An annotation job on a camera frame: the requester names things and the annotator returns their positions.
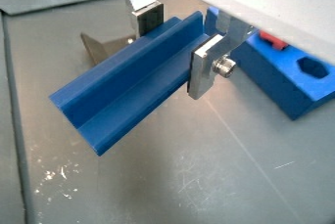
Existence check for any blue star prism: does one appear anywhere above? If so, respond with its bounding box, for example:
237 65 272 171
49 12 207 155

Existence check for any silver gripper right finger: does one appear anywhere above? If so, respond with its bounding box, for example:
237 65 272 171
187 11 254 100

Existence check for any red pentagon prism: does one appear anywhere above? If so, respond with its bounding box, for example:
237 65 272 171
258 30 288 51

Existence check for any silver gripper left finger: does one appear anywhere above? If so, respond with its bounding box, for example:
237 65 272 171
126 0 163 37

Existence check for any blue shape sorter base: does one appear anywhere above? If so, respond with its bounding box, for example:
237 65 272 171
202 5 335 121

